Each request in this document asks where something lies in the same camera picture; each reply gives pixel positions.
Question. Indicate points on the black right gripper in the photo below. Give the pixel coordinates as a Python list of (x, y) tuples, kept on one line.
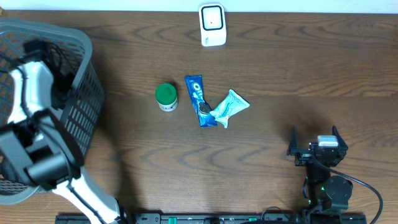
[(344, 147)]

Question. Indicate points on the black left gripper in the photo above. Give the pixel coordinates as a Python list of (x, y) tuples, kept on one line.
[(66, 74)]

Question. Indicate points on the grey plastic mesh basket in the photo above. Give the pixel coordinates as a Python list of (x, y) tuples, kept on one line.
[(85, 99)]

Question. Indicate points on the white mint tissue pack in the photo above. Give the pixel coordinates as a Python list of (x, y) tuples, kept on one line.
[(232, 104)]

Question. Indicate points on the green lid white jar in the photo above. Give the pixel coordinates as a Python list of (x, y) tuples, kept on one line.
[(166, 97)]

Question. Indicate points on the blue Oreo cookie pack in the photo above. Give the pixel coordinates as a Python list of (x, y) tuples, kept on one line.
[(194, 85)]

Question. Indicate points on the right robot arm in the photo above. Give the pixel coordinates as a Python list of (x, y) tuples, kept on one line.
[(327, 194)]

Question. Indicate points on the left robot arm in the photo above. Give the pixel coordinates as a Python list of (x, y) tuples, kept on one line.
[(36, 149)]

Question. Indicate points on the white barcode scanner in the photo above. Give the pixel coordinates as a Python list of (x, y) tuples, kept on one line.
[(212, 25)]

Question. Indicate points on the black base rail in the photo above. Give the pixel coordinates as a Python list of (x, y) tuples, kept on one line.
[(156, 218)]

